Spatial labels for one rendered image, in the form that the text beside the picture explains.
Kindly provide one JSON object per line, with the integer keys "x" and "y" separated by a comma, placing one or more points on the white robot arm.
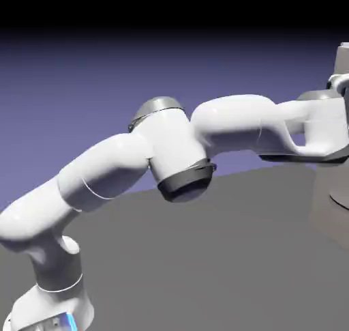
{"x": 174, "y": 145}

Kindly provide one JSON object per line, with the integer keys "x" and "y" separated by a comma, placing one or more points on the grey-brown cabinet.
{"x": 325, "y": 227}

